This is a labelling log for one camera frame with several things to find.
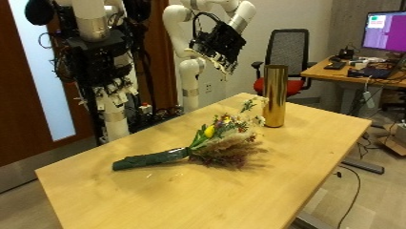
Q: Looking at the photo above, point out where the small black desk device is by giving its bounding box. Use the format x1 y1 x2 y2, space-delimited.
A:
338 46 355 61

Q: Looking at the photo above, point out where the black keyboard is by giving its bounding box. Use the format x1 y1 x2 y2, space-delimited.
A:
322 61 347 71

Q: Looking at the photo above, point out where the flower bouquet with green wrap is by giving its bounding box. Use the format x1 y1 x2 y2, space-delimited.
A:
112 94 270 171

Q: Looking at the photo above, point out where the white power strip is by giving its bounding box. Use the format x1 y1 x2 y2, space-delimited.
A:
362 90 376 110

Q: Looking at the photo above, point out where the cardboard box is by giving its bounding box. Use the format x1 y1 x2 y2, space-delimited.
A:
376 123 406 156

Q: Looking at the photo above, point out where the black floor cable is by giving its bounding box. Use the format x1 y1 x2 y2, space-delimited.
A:
335 165 363 229

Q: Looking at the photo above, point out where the brown door with glass panel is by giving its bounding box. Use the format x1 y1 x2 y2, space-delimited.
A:
0 0 94 169

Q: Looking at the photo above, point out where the wooden office desk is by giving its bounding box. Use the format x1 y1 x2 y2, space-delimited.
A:
299 55 406 116

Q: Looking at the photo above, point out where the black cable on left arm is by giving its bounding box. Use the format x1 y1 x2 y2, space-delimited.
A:
191 11 223 42

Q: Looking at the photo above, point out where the black hanging bundle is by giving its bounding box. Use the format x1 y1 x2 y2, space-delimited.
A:
24 0 56 27

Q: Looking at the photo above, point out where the black mesh chair red seat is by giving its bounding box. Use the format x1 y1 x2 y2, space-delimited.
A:
250 28 318 98

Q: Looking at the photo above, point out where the emergency stop button box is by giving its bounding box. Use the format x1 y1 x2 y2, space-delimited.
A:
137 102 153 116

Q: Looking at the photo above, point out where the computer monitor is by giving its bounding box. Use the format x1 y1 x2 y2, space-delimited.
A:
360 10 406 53

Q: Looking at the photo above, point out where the grey table foot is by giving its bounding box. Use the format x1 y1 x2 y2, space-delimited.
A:
339 156 386 176

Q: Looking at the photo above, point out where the gold cylindrical vase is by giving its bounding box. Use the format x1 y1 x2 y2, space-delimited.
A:
261 64 289 129

